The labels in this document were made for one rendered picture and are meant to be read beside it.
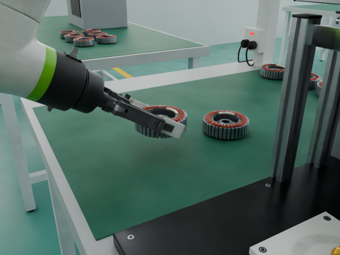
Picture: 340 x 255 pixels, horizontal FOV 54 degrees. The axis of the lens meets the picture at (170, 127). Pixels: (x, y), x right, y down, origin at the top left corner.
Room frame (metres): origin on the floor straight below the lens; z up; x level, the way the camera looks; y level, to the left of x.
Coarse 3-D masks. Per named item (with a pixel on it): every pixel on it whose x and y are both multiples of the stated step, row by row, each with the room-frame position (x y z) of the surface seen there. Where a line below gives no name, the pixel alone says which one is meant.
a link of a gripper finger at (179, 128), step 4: (160, 116) 0.58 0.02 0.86; (168, 120) 0.59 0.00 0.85; (172, 120) 0.59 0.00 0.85; (172, 124) 0.59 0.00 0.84; (176, 124) 0.60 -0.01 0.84; (180, 124) 0.60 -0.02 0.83; (176, 128) 0.60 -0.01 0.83; (180, 128) 0.60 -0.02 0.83; (184, 128) 0.61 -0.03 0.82; (160, 132) 0.58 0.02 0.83; (164, 132) 0.58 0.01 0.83; (168, 132) 0.59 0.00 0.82; (172, 132) 0.59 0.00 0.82; (176, 132) 0.60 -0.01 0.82; (180, 132) 0.60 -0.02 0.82; (172, 136) 0.59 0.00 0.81; (176, 136) 0.60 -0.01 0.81; (180, 136) 0.60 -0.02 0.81
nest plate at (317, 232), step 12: (324, 216) 0.39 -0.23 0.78; (300, 228) 0.36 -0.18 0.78; (312, 228) 0.36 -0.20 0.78; (324, 228) 0.36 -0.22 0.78; (336, 228) 0.36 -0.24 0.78; (264, 240) 0.34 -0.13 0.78; (276, 240) 0.34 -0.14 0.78; (288, 240) 0.34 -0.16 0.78; (300, 240) 0.34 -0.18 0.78; (312, 240) 0.34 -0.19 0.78; (324, 240) 0.34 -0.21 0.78; (336, 240) 0.34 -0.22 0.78; (252, 252) 0.32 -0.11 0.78; (264, 252) 0.32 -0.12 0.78; (276, 252) 0.32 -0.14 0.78; (288, 252) 0.32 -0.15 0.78; (300, 252) 0.32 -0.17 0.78; (312, 252) 0.32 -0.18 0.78; (324, 252) 0.32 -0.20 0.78
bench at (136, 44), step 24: (48, 24) 2.65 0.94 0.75; (72, 24) 2.65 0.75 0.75; (96, 48) 1.76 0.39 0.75; (120, 48) 1.76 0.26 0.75; (144, 48) 1.76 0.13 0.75; (168, 48) 1.76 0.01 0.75; (192, 48) 1.77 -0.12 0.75; (96, 72) 3.31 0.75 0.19; (0, 96) 1.34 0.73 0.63; (24, 168) 1.36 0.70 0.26; (24, 192) 1.35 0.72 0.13
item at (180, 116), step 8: (152, 112) 0.68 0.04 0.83; (160, 112) 0.68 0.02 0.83; (168, 112) 0.68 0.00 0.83; (176, 112) 0.65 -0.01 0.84; (184, 112) 0.67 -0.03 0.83; (176, 120) 0.61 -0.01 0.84; (184, 120) 0.62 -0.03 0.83; (136, 128) 0.63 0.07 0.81; (144, 128) 0.60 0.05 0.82; (152, 136) 0.60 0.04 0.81; (160, 136) 0.59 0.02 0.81; (168, 136) 0.60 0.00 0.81
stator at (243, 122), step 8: (216, 112) 0.78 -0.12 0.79; (224, 112) 0.78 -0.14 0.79; (232, 112) 0.78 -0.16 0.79; (208, 120) 0.73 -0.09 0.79; (216, 120) 0.77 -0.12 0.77; (224, 120) 0.76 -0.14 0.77; (232, 120) 0.77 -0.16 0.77; (240, 120) 0.73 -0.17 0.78; (248, 120) 0.74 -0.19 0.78; (208, 128) 0.71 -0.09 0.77; (216, 128) 0.70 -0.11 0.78; (224, 128) 0.69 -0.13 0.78; (232, 128) 0.69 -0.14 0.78; (240, 128) 0.70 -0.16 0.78; (216, 136) 0.70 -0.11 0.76; (224, 136) 0.69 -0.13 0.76; (232, 136) 0.69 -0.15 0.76; (240, 136) 0.70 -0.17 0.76
